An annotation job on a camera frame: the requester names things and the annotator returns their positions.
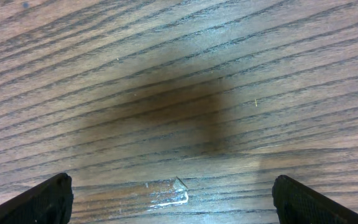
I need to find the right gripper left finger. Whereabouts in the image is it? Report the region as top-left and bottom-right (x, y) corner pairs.
(0, 173), (74, 224)

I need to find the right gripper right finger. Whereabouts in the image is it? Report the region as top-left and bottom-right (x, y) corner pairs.
(272, 175), (358, 224)

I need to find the clear tape piece on table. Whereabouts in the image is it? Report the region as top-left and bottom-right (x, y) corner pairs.
(103, 177), (189, 213)

